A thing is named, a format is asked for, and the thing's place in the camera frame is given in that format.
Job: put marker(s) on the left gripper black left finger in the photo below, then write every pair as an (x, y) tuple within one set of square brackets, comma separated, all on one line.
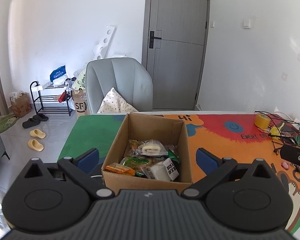
[(48, 197)]

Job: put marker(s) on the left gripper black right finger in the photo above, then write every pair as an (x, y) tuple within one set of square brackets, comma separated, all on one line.
[(244, 197)]

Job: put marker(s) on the clear white pastry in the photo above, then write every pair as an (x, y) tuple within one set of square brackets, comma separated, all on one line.
[(163, 171)]

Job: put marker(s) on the green snack packet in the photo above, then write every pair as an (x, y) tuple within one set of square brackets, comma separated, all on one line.
[(136, 163)]

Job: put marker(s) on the yellow toy figure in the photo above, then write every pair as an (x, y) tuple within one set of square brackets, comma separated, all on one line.
[(275, 131)]

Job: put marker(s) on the yellow tape roll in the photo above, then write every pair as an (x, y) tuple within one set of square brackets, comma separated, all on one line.
[(262, 121)]

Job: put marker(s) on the yellow slipper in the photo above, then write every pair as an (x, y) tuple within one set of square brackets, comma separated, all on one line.
[(35, 145), (37, 133)]

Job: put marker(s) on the colourful cartoon table mat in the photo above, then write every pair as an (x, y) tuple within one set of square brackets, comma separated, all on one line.
[(223, 135)]

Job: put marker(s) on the orange snack packet in box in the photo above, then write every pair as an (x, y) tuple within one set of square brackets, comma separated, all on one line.
[(120, 169)]

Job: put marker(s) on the black slipper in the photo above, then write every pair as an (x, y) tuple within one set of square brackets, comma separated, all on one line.
[(35, 120)]

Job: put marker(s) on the green floor mat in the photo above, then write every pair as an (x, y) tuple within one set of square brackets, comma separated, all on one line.
[(7, 121)]

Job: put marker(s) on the black metal shoe rack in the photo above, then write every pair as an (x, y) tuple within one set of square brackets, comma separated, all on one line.
[(49, 99)]

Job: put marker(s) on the small brown cardboard box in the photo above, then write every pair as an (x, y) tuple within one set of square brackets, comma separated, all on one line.
[(19, 103)]

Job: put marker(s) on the SF printed cardboard box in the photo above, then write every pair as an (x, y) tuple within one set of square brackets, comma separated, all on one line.
[(80, 102)]

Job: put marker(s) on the open cardboard box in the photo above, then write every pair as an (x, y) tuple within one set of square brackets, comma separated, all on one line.
[(172, 133)]

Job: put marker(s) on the wrapped cream roll snack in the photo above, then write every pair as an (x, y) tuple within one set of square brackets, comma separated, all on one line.
[(148, 148)]

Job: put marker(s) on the white dotted cushion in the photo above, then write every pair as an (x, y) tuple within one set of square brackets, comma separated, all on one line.
[(113, 102)]

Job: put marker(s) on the blue plastic bag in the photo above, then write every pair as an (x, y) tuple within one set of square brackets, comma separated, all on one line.
[(57, 73)]

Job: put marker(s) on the grey upholstered chair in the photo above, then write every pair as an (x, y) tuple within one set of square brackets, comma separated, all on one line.
[(126, 75)]

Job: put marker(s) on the white foam packing piece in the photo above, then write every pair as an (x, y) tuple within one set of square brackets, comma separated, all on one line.
[(100, 50)]

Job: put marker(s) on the grey interior door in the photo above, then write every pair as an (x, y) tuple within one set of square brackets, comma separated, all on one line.
[(176, 62)]

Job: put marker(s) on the pink round keychain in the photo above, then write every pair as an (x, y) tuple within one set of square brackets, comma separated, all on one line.
[(285, 165)]

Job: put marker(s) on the white wall switch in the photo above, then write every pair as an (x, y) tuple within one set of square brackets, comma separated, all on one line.
[(247, 23)]

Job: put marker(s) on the black door handle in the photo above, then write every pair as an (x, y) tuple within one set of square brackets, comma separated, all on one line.
[(152, 37)]

